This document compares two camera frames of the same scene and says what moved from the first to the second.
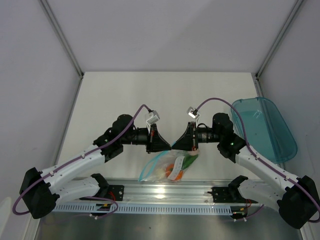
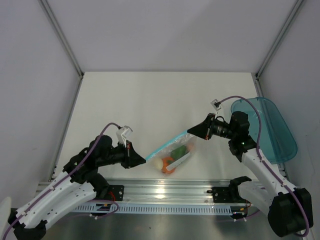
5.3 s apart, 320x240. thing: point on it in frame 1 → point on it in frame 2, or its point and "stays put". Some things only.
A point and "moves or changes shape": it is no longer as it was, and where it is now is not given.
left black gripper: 155,142 → 132,158
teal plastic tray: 266,132 stays put
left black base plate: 116,192 stays put
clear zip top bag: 170,166 moves or changes shape
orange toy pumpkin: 169,168 → 164,165
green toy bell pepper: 188,159 → 178,152
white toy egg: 160,172 → 159,164
